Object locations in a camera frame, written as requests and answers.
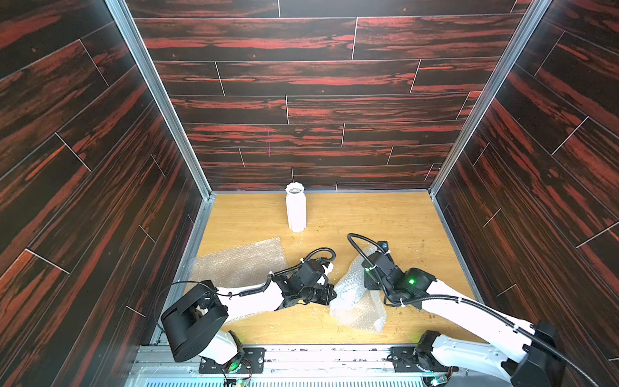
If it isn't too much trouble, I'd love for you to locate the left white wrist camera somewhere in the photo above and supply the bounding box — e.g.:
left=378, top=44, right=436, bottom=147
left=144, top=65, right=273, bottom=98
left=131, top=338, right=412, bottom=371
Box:
left=320, top=261, right=335, bottom=277

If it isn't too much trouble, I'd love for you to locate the white ceramic ribbed vase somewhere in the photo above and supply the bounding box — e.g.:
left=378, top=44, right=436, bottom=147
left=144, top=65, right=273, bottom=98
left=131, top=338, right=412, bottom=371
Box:
left=285, top=182, right=307, bottom=233

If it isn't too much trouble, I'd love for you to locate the bubble wrap sheet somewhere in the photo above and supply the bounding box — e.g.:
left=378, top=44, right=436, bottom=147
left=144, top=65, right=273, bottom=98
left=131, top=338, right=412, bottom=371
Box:
left=189, top=237, right=288, bottom=288
left=330, top=255, right=387, bottom=334

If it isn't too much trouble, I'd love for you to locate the right black corrugated cable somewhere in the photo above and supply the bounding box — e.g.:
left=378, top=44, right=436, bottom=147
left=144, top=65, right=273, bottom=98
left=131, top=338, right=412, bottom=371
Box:
left=346, top=233, right=601, bottom=387

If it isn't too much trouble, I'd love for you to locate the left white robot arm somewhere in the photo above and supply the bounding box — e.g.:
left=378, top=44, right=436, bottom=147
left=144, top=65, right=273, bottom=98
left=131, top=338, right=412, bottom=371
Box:
left=161, top=257, right=337, bottom=366

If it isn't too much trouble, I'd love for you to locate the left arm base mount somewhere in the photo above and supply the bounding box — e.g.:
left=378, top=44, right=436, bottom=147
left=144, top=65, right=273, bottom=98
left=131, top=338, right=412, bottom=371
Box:
left=198, top=331, right=266, bottom=374

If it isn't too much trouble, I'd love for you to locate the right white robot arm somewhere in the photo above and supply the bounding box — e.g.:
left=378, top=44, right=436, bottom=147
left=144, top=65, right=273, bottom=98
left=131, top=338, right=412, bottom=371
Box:
left=361, top=241, right=567, bottom=386

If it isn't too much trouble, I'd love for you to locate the metal front rail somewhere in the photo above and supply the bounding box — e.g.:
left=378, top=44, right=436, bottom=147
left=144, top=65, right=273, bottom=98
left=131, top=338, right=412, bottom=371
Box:
left=126, top=344, right=506, bottom=386

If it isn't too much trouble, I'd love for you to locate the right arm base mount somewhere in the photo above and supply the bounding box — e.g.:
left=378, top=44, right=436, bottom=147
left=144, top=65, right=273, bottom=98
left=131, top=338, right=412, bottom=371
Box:
left=387, top=331, right=453, bottom=377

